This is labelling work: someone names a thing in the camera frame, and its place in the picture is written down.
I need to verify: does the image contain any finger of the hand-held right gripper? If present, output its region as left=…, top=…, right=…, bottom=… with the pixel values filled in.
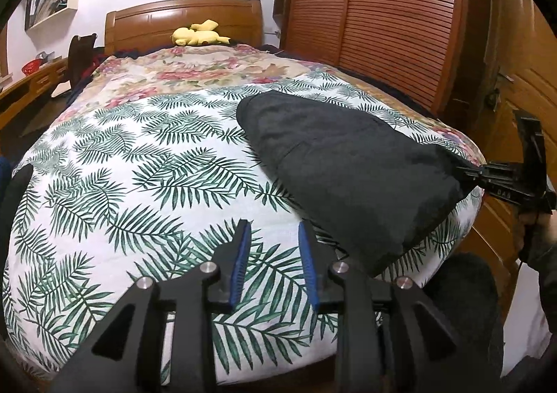
left=455, top=168, right=502, bottom=194
left=481, top=161, right=526, bottom=177

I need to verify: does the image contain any wooden desk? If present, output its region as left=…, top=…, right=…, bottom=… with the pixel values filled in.
left=0, top=57, right=71, bottom=130

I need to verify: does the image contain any wooden louvered wardrobe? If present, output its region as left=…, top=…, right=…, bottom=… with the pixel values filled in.
left=273, top=0, right=471, bottom=117

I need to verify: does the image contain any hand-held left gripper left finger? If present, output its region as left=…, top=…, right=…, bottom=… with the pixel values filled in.
left=52, top=218, right=253, bottom=393

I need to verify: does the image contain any metal door handle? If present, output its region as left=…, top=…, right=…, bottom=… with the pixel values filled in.
left=484, top=70, right=515, bottom=111

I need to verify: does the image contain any dark wooden chair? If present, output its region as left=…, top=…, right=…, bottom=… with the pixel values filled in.
left=67, top=33, right=98, bottom=90

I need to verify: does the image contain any floral blanket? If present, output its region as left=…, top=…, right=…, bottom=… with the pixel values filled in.
left=52, top=44, right=485, bottom=167

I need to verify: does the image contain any black shirt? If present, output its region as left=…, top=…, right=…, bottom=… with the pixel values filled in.
left=236, top=90, right=481, bottom=278

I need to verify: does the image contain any leaf print bedsheet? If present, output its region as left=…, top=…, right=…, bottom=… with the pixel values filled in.
left=2, top=71, right=486, bottom=387

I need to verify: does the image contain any wooden door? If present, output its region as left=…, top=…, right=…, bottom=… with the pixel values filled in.
left=450, top=0, right=557, bottom=293

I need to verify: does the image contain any dark cloth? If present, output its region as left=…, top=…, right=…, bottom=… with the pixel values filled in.
left=0, top=157, right=34, bottom=272

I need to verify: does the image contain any person's right forearm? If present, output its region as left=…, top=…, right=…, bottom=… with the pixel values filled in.
left=527, top=221, right=557, bottom=335

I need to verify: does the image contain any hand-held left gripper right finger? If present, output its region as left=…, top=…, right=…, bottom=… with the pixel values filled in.
left=297, top=220, right=485, bottom=393

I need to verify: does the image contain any yellow plush toy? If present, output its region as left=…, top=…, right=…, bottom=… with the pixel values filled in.
left=171, top=19, right=232, bottom=48

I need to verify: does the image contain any wooden headboard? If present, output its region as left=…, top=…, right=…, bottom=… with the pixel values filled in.
left=104, top=0, right=265, bottom=57

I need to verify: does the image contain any person's right hand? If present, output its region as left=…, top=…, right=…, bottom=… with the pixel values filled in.
left=515, top=209, right=556, bottom=264

